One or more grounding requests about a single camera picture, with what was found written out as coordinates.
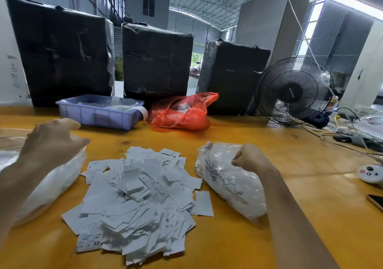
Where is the white round remote control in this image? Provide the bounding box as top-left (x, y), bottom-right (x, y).
top-left (358, 165), bottom-right (383, 184)

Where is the black smartphone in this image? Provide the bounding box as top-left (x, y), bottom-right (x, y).
top-left (367, 194), bottom-right (383, 213)

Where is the person's right forearm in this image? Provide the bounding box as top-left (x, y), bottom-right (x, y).
top-left (259, 170), bottom-right (341, 269)

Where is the large clear bag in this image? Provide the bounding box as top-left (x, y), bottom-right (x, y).
top-left (0, 128), bottom-right (88, 226)

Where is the black table fan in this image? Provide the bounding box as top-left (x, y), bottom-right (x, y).
top-left (255, 56), bottom-right (335, 127)

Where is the person's right hand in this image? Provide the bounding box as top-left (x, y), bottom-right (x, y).
top-left (231, 144), bottom-right (280, 180)

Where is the person's left hand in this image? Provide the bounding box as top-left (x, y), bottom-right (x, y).
top-left (17, 118), bottom-right (91, 172)

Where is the clear plastic bag black print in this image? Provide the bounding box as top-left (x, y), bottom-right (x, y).
top-left (195, 141), bottom-right (268, 221)

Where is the large black wrapped bale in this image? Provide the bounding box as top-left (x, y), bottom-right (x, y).
top-left (5, 0), bottom-right (116, 108)
top-left (196, 39), bottom-right (272, 116)
top-left (122, 22), bottom-right (195, 106)

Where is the red plastic bag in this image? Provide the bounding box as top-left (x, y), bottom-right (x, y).
top-left (147, 92), bottom-right (220, 131)

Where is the white pillar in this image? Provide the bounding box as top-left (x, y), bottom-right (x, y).
top-left (0, 0), bottom-right (31, 104)

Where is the pile of white labels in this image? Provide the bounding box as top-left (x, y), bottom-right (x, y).
top-left (61, 146), bottom-right (214, 266)

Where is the blue plastic bin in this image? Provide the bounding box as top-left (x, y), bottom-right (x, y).
top-left (55, 95), bottom-right (148, 131)

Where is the bundle of cables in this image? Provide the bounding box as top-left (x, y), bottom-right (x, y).
top-left (302, 107), bottom-right (383, 159)

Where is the grey cabin with window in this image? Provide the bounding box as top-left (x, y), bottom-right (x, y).
top-left (125, 0), bottom-right (170, 30)

